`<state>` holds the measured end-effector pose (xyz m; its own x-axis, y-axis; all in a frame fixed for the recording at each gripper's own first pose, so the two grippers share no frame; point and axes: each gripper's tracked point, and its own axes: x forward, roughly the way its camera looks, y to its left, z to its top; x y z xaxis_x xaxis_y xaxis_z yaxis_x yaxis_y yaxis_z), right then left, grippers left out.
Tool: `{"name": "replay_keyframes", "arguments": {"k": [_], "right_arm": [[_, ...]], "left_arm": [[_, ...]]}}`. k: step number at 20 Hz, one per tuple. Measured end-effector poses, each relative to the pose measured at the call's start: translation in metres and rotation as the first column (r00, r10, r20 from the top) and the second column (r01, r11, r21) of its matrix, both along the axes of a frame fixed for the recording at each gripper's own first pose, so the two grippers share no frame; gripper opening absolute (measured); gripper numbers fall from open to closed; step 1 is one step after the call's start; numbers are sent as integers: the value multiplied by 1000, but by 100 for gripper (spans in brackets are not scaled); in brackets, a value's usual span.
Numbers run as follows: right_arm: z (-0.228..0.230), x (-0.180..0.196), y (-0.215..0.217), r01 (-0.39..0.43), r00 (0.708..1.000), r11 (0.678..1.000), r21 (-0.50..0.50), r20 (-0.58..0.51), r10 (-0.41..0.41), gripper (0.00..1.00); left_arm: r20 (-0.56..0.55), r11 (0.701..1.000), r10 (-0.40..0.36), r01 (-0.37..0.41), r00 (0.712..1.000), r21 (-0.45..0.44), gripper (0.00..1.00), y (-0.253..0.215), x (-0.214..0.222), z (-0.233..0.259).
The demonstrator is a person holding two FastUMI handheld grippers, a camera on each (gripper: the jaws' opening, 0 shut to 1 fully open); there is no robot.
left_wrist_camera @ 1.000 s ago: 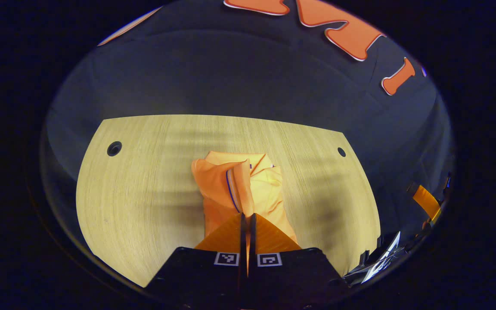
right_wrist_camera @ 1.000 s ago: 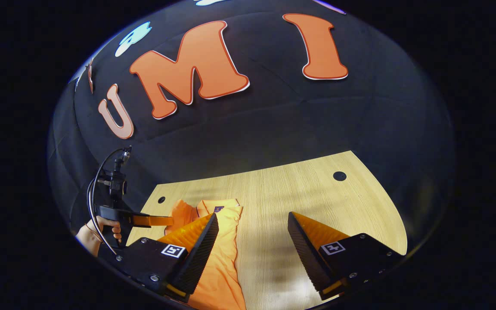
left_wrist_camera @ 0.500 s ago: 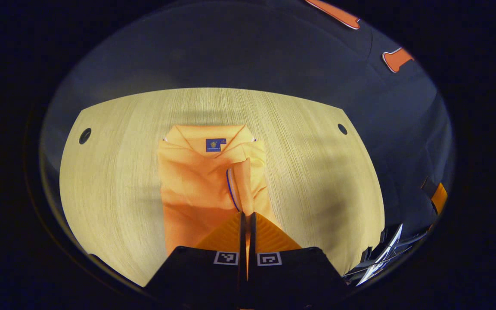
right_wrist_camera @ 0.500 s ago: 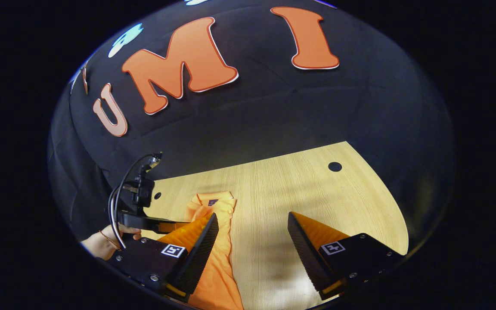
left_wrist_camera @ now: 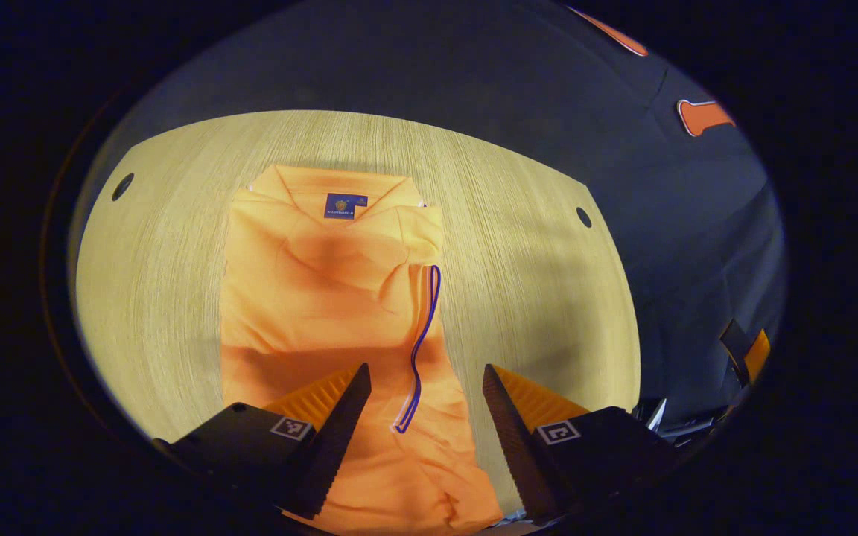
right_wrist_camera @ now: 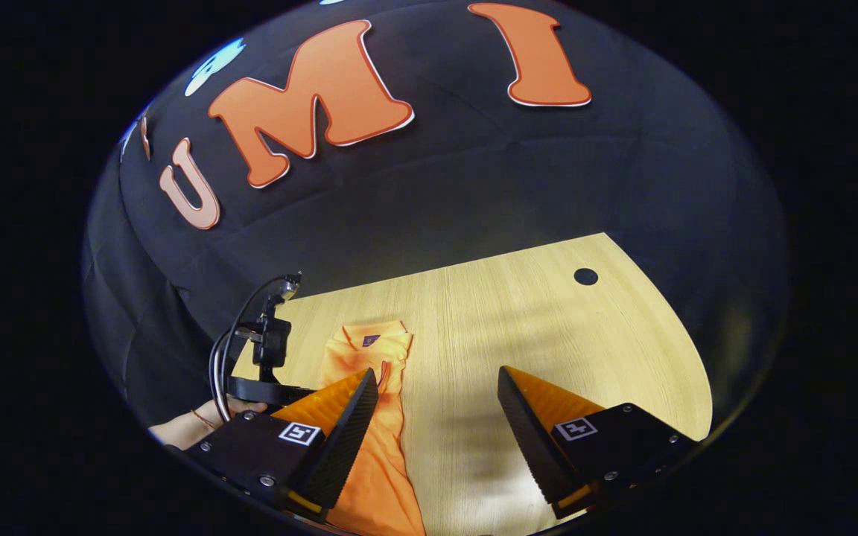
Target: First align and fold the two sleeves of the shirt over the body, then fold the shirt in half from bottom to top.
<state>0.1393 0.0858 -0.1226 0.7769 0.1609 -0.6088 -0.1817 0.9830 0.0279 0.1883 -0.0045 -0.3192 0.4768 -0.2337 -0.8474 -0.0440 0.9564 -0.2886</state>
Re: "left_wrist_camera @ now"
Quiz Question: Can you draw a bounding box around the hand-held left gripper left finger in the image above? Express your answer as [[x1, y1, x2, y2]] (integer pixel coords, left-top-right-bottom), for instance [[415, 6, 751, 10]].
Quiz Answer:
[[152, 363, 372, 520]]

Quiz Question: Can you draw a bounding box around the orange T-shirt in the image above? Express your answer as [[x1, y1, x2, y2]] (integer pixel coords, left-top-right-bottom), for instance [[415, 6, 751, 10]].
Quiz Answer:
[[218, 164, 505, 536]]

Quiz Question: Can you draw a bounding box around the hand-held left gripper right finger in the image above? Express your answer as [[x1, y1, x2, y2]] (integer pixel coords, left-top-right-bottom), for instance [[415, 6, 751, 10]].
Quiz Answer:
[[482, 363, 681, 526]]

